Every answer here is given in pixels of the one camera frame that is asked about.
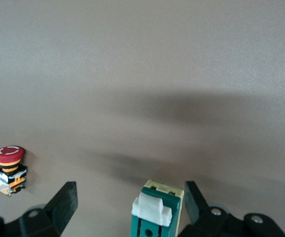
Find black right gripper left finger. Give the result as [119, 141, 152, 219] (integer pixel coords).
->
[0, 181, 78, 237]

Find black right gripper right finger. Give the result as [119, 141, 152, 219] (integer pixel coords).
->
[179, 181, 285, 237]

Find red emergency stop orange block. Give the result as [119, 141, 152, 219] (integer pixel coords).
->
[0, 145, 28, 198]

